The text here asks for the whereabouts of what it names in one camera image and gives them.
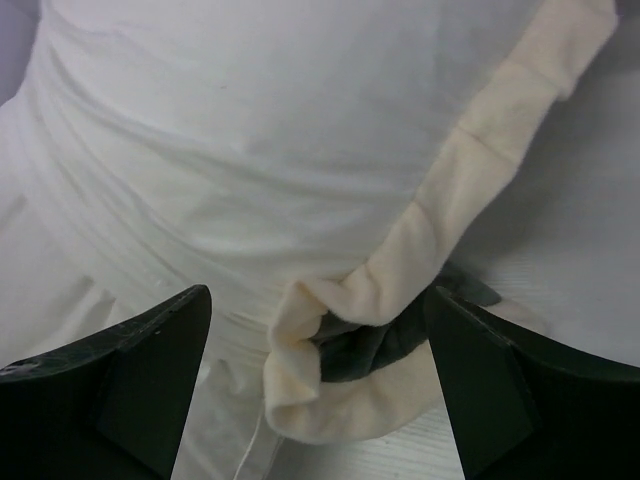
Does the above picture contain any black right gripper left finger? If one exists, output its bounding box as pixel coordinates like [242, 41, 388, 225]
[1, 285, 211, 480]

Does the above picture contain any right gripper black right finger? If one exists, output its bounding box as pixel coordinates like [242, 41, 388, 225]
[425, 288, 639, 479]

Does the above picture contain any grey and cream pillowcase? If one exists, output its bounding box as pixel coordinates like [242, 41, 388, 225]
[1, 1, 618, 443]

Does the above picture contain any white pillow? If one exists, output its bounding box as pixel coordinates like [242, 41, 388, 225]
[1, 191, 278, 479]

